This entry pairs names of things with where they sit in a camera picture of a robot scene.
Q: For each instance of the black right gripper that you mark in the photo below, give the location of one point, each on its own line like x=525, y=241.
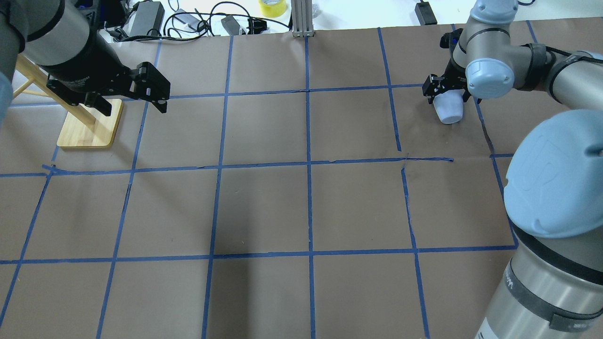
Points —
x=437, y=87

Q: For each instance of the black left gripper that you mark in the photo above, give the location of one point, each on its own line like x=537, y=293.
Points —
x=84, y=65

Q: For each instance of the light blue paper cup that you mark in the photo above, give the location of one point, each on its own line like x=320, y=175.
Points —
x=449, y=106

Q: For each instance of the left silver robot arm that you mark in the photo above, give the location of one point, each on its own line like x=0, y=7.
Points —
x=49, y=33

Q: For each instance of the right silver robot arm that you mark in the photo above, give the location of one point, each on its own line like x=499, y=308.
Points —
x=552, y=286

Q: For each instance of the wooden cup rack stand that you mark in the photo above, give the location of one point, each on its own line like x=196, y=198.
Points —
x=84, y=127

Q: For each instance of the small black power adapter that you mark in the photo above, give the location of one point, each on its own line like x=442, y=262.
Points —
x=424, y=13

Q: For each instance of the black power adapter brick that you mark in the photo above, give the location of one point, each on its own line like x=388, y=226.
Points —
x=148, y=16

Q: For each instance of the yellow tape roll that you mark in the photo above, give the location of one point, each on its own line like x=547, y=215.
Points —
x=272, y=8

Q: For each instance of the aluminium frame post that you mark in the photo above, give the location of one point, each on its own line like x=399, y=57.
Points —
x=302, y=18

